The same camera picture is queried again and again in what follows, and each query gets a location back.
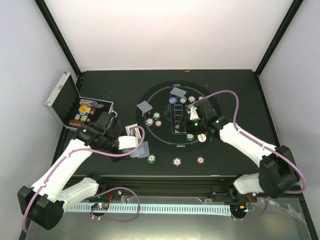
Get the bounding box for white round dealer button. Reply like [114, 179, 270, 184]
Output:
[197, 133, 207, 143]

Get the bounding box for blue playing card deck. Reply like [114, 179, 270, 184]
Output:
[129, 141, 150, 159]

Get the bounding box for red brown poker chip stack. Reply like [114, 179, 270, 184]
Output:
[196, 156, 205, 165]

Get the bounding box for green poker chip stack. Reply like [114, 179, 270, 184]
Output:
[147, 154, 156, 164]

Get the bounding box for purple round button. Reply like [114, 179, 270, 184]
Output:
[168, 97, 178, 105]

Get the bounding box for blue white poker chip stack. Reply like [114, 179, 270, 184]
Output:
[172, 158, 182, 167]

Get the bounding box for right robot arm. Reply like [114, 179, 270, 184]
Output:
[174, 99, 302, 202]

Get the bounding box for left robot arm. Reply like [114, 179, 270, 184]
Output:
[17, 112, 145, 233]

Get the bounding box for round black poker mat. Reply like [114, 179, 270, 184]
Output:
[136, 80, 212, 153]

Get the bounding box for left base circuit board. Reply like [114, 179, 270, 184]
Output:
[91, 202, 110, 211]

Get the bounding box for base circuit board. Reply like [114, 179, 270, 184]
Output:
[91, 202, 110, 211]
[230, 205, 256, 213]

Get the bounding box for aluminium poker chip case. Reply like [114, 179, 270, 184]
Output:
[45, 72, 114, 131]

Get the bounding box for right base circuit board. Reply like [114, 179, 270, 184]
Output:
[230, 205, 256, 213]

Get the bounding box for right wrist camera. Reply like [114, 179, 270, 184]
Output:
[188, 105, 200, 122]

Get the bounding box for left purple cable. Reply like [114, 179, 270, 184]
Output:
[21, 124, 146, 233]

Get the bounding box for black aluminium rail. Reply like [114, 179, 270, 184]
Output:
[102, 175, 236, 197]

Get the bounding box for white slotted cable duct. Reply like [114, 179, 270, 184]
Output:
[68, 202, 231, 217]

